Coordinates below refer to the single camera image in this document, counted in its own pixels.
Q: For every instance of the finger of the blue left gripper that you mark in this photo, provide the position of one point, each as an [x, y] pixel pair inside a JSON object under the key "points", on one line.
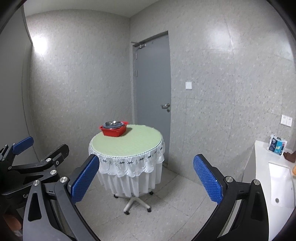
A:
{"points": [[21, 146], [56, 157]]}

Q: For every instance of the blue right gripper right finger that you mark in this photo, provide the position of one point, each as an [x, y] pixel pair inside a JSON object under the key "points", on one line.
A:
{"points": [[223, 190]]}

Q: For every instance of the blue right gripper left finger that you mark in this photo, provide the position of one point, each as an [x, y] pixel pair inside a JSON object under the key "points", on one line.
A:
{"points": [[70, 190]]}

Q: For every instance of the large steel bowl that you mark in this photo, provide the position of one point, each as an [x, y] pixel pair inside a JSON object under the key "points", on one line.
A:
{"points": [[113, 124]]}

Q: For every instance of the person's left hand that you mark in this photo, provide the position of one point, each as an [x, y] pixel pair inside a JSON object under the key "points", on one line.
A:
{"points": [[12, 222]]}

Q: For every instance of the white sink counter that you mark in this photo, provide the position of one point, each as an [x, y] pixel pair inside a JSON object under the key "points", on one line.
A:
{"points": [[278, 184]]}

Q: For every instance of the white lace tablecloth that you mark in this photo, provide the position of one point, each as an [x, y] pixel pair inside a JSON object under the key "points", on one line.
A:
{"points": [[133, 175]]}

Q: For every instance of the red plastic basin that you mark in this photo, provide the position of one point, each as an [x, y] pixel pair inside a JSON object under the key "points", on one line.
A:
{"points": [[114, 132]]}

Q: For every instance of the blue white tissue pack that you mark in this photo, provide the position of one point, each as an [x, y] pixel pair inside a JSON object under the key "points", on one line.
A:
{"points": [[277, 145]]}

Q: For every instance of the brown object on counter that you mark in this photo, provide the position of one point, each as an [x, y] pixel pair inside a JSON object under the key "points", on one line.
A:
{"points": [[290, 156]]}

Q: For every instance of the green round table mat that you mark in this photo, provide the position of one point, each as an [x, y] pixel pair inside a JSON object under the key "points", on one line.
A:
{"points": [[136, 140]]}

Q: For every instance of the grey door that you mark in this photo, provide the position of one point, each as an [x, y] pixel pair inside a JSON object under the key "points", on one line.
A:
{"points": [[152, 86]]}

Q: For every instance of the door closer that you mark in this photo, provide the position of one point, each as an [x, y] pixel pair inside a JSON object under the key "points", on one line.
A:
{"points": [[139, 45]]}

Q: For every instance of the white wall socket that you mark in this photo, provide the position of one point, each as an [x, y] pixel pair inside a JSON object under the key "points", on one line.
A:
{"points": [[286, 120]]}

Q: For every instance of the metal door handle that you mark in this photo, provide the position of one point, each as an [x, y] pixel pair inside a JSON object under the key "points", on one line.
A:
{"points": [[166, 107]]}

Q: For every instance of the white light switch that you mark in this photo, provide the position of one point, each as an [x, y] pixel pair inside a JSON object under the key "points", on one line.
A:
{"points": [[188, 85]]}

